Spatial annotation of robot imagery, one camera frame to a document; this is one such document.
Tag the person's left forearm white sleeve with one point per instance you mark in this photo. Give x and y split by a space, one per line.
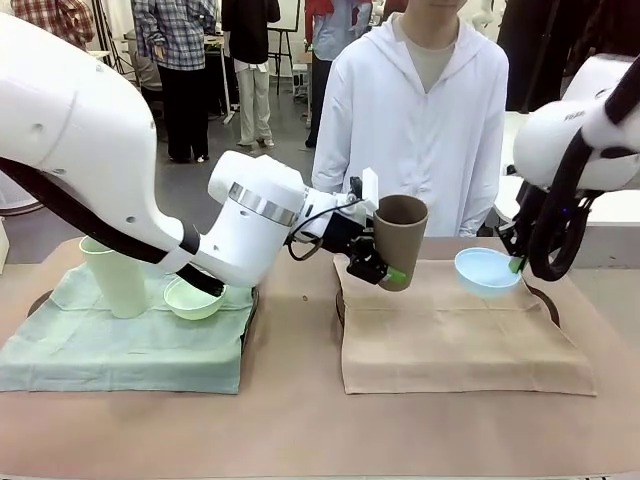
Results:
482 190

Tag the green cloth mat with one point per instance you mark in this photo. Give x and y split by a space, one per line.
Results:
125 350

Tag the pale green bowl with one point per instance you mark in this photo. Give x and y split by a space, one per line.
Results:
190 302

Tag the brown tall cup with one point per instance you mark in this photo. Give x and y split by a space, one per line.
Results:
400 240

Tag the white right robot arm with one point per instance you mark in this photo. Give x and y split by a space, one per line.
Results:
550 140

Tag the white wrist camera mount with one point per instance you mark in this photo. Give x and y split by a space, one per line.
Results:
370 192

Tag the person in white hoodie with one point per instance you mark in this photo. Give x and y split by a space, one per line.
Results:
415 150

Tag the light blue bowl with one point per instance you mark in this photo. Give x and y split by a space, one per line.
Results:
485 280

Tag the bystander in red plaid shirt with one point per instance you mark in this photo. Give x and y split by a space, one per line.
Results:
55 20

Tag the person's right forearm white sleeve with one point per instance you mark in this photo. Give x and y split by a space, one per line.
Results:
330 165

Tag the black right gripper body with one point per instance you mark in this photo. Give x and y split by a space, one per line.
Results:
529 215

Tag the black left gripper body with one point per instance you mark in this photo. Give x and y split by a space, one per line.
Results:
345 232

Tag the black easel stand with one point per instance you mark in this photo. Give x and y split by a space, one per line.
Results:
285 55

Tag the bystander in blue plaid shirt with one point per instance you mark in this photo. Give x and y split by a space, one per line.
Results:
180 40

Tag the pale green tall cup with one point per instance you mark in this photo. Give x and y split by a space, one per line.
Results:
120 285

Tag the bystander in dark clothes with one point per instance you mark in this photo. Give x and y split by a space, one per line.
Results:
540 50

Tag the bystander in black top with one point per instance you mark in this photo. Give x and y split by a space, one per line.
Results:
252 30

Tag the bystander in blue and red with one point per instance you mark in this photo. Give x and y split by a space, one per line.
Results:
330 25

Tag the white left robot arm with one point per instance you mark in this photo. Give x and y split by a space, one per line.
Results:
75 115

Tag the tan cloth mat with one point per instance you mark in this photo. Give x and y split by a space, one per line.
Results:
450 340

